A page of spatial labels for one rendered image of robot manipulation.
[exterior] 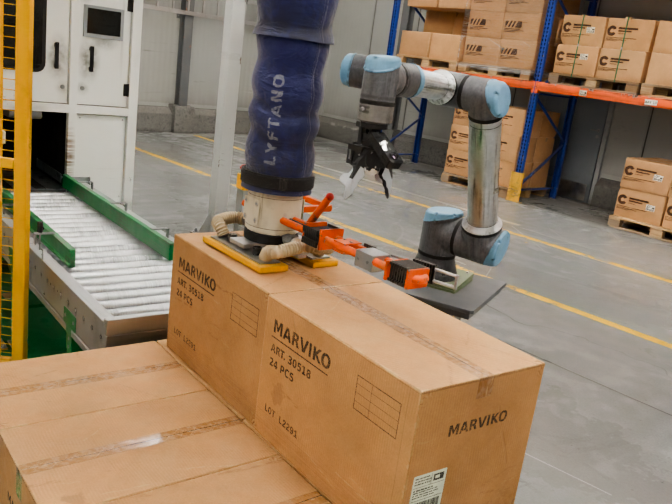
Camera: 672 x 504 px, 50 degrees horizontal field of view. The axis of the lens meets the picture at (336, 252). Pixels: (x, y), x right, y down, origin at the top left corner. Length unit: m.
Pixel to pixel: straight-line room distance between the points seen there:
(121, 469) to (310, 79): 1.15
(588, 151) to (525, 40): 1.96
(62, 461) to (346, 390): 0.72
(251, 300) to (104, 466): 0.56
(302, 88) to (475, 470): 1.12
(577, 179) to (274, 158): 9.24
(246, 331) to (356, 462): 0.55
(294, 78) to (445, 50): 8.98
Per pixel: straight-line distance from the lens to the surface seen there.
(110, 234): 3.91
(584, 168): 11.07
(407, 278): 1.74
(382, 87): 1.83
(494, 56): 10.42
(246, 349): 2.05
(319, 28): 2.10
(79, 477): 1.86
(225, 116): 5.80
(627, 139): 10.87
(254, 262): 2.09
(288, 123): 2.08
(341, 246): 1.93
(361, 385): 1.63
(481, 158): 2.54
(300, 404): 1.84
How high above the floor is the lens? 1.57
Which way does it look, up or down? 15 degrees down
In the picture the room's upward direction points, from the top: 8 degrees clockwise
